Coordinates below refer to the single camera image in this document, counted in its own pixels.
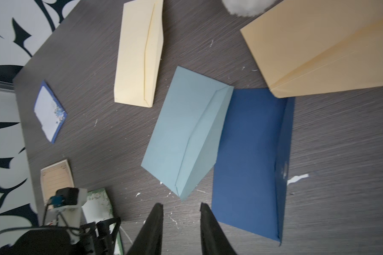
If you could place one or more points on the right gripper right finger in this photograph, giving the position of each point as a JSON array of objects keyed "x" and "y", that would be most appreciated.
[{"x": 213, "y": 239}]

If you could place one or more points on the dark blue envelope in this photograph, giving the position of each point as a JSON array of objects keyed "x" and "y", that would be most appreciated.
[{"x": 251, "y": 172}]

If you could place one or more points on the tan yellow envelope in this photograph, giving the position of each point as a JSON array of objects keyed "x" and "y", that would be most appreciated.
[{"x": 317, "y": 47}]

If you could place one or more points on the pale yellow envelope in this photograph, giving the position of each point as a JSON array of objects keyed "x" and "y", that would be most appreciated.
[{"x": 139, "y": 55}]

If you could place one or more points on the white green-bordered letter paper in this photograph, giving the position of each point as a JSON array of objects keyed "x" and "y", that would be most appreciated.
[{"x": 98, "y": 206}]

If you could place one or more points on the white teddy bear pink shirt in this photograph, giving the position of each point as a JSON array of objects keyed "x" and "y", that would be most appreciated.
[{"x": 247, "y": 8}]

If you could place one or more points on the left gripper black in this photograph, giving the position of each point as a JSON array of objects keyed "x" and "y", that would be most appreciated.
[{"x": 99, "y": 238}]

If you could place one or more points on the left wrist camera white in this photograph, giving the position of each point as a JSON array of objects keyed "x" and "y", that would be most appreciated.
[{"x": 66, "y": 206}]

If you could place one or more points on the light blue envelope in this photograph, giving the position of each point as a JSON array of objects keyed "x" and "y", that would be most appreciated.
[{"x": 185, "y": 141}]

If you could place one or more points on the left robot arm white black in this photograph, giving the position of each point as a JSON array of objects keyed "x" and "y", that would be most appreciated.
[{"x": 43, "y": 240}]

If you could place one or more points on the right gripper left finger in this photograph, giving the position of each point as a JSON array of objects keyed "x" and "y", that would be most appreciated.
[{"x": 149, "y": 239}]

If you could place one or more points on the cream letter paper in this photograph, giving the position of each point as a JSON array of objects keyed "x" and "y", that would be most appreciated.
[{"x": 54, "y": 177}]

